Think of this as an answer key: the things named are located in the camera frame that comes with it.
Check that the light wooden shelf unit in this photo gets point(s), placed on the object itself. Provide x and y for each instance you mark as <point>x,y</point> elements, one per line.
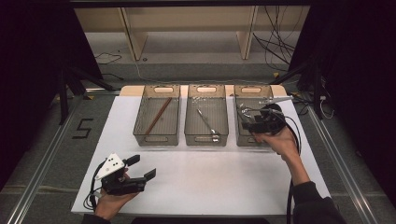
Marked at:
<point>186,18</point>

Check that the black metal frame bar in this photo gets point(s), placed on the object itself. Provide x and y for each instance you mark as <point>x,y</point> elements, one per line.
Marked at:
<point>186,2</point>

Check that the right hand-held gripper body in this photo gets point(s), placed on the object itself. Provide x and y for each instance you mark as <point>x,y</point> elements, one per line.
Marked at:
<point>271,121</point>

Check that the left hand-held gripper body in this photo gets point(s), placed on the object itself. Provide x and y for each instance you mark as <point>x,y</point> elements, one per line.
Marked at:
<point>120,186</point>

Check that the black curtain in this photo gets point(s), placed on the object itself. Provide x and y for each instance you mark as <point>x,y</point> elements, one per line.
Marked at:
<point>31,62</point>
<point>358,62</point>

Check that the black tripod stand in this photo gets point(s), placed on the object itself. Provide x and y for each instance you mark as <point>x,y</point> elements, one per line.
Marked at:
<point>63,99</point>
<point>317,93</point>

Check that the person's right hand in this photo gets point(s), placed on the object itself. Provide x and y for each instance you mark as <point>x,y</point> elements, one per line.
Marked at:
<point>283,143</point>

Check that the long steel spoon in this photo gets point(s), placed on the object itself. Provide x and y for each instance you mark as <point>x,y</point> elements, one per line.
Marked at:
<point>207,123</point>

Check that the aluminium floor rail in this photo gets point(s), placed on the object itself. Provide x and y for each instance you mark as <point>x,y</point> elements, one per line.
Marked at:
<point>40,174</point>
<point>342,174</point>

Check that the person's left hand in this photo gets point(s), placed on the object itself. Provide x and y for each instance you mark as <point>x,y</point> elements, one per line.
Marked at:
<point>109,205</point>

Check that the smoky transparent plastic bin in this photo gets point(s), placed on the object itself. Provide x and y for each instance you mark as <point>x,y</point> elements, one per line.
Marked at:
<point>211,105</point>
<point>246,96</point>
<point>155,124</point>

